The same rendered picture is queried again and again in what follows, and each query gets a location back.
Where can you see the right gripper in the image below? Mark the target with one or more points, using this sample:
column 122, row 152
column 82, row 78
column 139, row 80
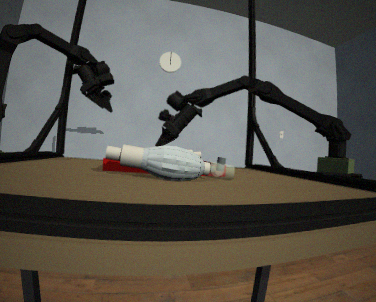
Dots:
column 94, row 93

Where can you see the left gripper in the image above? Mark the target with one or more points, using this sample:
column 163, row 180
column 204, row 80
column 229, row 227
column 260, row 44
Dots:
column 180, row 122

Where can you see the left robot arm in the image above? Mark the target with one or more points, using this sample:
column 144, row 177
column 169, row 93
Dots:
column 326, row 125

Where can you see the red tray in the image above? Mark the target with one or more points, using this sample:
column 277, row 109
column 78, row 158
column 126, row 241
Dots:
column 111, row 165

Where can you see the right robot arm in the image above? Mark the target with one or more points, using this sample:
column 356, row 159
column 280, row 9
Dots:
column 10, row 37

